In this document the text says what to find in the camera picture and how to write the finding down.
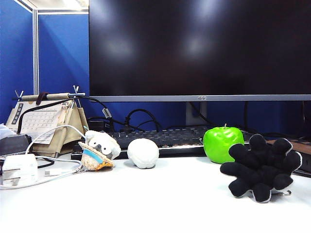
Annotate grey and black octopus plush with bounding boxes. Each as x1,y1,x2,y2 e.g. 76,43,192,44
220,133,303,203

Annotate black keyboard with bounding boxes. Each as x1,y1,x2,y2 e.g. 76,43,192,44
70,125,256,160

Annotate white brain-shaped squeeze toy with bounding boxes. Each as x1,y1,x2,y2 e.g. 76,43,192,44
127,138,160,169

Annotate grey monitor stand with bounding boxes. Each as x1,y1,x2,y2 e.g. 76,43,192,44
186,101,208,126

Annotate small black hub box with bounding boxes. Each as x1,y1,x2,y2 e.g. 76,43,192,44
87,117,115,133

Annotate white plush with straw hat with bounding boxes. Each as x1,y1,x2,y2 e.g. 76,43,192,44
77,130,121,172

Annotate green apple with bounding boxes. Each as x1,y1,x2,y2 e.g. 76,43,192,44
203,123,245,164

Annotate large black monitor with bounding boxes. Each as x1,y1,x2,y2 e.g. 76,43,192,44
88,0,311,102

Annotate beige tent desk calendar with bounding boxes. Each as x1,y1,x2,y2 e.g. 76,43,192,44
5,85,90,158

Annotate white power adapter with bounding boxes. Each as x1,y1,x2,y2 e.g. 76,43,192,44
1,153,39,187

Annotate dark flat box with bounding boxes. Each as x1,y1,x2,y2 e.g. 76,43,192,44
0,134,33,156

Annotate black power strip wooden top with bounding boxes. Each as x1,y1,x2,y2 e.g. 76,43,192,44
266,137,311,172

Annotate white tissue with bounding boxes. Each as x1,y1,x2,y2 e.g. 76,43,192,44
0,123,16,140

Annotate black looped cable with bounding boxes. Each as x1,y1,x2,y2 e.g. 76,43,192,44
120,108,162,133

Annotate black cable with ferrite bead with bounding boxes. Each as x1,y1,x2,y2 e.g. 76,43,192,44
17,96,116,134

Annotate white charging cable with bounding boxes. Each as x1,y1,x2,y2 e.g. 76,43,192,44
0,124,90,190

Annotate aluminium partition post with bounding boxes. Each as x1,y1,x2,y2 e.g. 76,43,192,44
32,9,40,95

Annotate thick black power strip cable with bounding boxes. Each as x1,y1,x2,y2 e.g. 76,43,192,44
291,169,311,178

